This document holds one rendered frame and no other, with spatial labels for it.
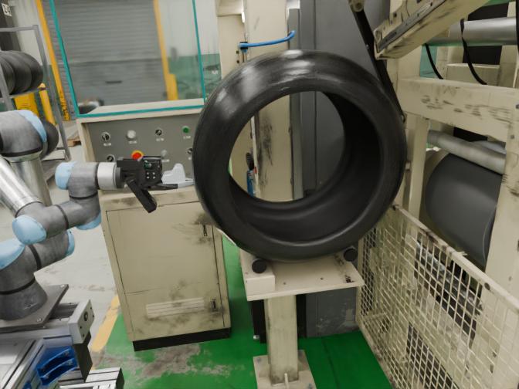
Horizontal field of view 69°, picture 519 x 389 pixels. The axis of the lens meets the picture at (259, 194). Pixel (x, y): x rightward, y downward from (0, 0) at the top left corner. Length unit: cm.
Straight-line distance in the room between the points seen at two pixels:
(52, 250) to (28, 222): 42
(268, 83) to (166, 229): 112
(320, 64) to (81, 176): 68
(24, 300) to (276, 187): 94
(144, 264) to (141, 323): 35
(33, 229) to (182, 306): 117
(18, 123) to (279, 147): 84
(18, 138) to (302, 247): 93
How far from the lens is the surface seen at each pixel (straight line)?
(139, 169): 107
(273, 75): 94
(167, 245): 191
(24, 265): 148
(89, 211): 116
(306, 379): 203
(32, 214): 112
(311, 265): 132
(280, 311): 172
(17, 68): 515
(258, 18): 134
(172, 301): 209
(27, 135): 140
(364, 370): 211
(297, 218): 134
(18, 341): 160
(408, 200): 158
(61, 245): 152
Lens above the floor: 151
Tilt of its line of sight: 21 degrees down
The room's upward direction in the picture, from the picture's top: 4 degrees counter-clockwise
